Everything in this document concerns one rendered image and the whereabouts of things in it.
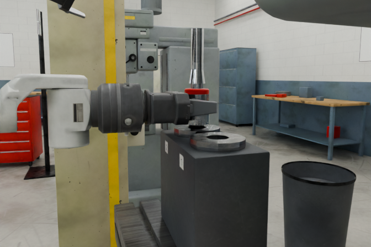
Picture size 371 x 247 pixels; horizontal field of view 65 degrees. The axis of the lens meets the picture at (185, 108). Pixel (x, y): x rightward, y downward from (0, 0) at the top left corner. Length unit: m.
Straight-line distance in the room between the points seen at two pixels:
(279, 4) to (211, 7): 10.12
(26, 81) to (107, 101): 0.12
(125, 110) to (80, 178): 1.42
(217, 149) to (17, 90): 0.31
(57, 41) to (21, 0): 7.62
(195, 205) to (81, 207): 1.56
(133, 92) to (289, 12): 0.36
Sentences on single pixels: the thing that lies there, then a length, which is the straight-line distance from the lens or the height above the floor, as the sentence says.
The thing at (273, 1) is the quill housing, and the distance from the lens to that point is 0.17.
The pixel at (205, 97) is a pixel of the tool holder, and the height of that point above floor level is 1.24.
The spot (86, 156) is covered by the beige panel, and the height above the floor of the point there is 0.80.
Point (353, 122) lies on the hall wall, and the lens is 5.71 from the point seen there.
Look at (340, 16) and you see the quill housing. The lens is 0.19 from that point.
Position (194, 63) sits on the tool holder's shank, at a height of 1.30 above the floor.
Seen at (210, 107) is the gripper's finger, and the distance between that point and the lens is 0.53.
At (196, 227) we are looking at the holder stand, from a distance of 0.44.
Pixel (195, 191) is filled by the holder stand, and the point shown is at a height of 1.12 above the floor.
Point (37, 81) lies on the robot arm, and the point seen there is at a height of 1.27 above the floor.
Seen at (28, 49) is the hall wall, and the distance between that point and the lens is 9.19.
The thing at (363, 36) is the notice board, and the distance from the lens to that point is 5.65.
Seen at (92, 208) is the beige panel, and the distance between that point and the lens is 1.96.
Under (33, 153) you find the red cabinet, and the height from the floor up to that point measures 0.19.
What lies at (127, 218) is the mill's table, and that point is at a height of 0.98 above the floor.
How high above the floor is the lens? 1.28
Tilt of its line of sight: 6 degrees down
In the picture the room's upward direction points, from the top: straight up
